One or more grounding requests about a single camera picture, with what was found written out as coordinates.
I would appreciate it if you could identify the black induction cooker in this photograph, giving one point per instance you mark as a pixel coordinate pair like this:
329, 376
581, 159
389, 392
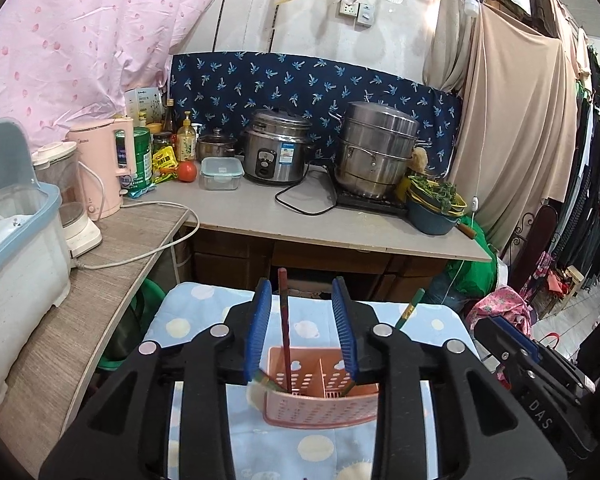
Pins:
370, 205

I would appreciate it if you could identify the green chopstick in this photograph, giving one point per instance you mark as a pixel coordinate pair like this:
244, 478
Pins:
409, 308

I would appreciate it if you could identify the green bag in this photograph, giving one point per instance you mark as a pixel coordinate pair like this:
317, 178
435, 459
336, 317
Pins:
480, 270

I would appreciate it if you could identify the navy printed cloth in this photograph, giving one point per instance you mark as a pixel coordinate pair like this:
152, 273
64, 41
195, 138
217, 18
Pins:
330, 85

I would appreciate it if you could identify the white blender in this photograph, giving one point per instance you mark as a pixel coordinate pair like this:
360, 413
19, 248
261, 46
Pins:
75, 210

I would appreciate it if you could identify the small steel pot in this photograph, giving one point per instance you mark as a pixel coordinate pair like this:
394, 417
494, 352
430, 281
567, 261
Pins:
215, 147

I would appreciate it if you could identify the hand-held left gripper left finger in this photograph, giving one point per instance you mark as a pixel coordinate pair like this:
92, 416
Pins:
257, 330

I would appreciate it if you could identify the white dish drainer box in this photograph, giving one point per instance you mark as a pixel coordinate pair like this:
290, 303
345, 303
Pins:
20, 285

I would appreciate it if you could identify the leafy green vegetables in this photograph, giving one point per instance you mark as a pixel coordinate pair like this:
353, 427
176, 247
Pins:
437, 191

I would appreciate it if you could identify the red tomato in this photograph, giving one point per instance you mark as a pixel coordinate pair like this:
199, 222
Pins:
186, 171

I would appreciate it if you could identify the pink floral cloth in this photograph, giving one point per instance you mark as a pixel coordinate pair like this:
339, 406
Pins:
500, 310

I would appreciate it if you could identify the beige curtain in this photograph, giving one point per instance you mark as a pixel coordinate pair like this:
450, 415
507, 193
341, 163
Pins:
515, 125

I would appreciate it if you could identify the steel steamer pot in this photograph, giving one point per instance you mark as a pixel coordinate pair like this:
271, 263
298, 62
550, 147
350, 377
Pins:
375, 150

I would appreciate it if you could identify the light bulb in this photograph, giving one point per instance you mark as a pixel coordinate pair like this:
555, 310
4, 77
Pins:
471, 5

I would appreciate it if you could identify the green can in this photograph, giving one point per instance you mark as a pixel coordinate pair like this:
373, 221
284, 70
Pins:
141, 157

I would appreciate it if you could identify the green snack packet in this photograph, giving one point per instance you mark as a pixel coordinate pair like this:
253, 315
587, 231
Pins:
142, 190

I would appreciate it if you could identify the white wall socket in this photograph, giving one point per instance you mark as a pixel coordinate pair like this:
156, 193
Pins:
347, 9

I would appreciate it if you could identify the brown wooden cabinet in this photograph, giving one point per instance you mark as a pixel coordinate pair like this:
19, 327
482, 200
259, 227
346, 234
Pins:
330, 265

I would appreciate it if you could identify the yellow oil bottle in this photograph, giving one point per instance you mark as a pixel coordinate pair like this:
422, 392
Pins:
186, 142

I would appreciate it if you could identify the tan lumpy vegetable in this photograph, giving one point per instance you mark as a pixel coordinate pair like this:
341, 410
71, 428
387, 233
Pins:
420, 160

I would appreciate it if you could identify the dark-lidded jar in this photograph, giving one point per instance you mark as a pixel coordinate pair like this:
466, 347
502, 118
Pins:
162, 142

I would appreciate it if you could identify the dark sauce bottle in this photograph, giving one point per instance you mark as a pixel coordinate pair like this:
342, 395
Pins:
169, 117

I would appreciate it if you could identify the dark metal chair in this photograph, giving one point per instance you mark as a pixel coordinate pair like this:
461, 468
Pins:
530, 230

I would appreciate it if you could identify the blue printed tablecloth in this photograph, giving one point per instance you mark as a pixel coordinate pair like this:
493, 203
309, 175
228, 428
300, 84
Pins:
260, 445

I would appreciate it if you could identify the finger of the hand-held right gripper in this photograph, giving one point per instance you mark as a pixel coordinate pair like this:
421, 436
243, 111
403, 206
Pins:
505, 322
500, 345

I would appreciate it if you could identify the wood-grain side shelf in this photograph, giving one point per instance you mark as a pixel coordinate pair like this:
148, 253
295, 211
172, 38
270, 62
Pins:
80, 310

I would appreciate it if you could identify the green plastic basin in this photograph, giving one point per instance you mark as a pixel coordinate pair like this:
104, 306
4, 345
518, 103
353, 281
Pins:
125, 330

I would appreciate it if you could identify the grey kitchen counter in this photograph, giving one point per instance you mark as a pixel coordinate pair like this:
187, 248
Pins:
290, 222

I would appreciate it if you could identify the pink spotted curtain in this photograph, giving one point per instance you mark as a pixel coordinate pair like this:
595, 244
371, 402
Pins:
80, 35

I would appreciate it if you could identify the steel rice cooker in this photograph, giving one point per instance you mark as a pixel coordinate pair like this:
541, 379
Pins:
275, 150

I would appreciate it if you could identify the yellow packet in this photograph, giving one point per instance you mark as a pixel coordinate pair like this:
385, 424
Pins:
164, 159

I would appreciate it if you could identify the pink electric kettle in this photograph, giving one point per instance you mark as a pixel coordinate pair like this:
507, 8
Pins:
97, 170

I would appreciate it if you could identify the red chopstick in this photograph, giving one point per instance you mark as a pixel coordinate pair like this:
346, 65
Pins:
284, 330

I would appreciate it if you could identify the row of hanging clothes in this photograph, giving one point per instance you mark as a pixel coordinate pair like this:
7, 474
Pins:
595, 160

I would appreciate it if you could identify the white carton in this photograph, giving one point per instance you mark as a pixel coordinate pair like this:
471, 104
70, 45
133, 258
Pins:
142, 105

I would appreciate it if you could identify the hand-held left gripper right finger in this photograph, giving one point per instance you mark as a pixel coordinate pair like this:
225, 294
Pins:
345, 330

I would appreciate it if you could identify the blue-lidded food container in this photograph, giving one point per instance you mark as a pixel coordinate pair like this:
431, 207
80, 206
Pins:
221, 175

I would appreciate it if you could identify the pink perforated utensil basket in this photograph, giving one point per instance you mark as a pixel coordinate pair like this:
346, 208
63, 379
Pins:
320, 405

